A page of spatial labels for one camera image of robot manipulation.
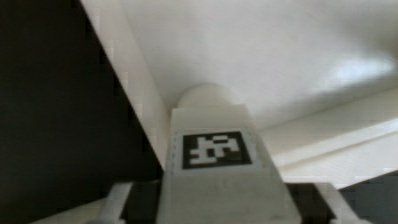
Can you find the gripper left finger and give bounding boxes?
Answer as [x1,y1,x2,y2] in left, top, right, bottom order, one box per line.
[95,180,163,224]

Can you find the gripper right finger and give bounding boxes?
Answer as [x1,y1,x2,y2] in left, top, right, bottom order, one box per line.
[287,183,374,224]

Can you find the white square tabletop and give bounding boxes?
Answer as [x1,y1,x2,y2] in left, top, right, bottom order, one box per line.
[81,0,398,187]

